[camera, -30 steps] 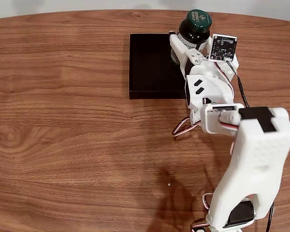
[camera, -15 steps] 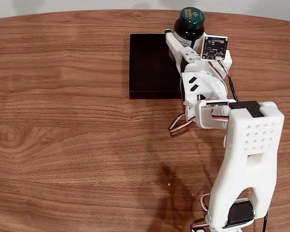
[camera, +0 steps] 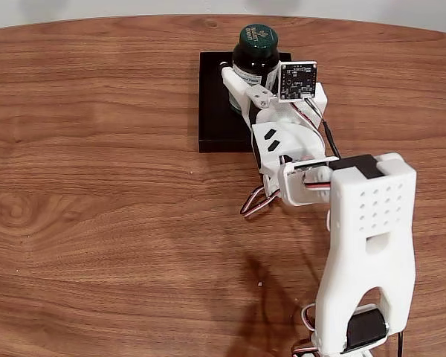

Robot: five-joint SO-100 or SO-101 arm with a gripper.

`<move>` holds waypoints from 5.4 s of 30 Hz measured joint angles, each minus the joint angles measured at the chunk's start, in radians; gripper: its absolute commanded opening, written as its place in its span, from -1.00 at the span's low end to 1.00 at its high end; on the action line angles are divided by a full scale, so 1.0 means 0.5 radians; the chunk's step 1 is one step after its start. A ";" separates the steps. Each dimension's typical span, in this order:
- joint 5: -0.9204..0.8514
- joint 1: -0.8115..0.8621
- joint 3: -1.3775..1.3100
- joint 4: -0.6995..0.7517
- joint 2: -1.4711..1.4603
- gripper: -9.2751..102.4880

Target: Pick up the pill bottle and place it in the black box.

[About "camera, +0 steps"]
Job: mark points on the green-capped dark pill bottle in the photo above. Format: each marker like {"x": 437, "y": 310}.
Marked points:
{"x": 258, "y": 41}

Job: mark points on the black camera circuit board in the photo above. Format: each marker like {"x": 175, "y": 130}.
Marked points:
{"x": 297, "y": 82}

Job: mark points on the black shallow box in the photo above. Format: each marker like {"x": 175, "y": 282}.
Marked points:
{"x": 212, "y": 111}

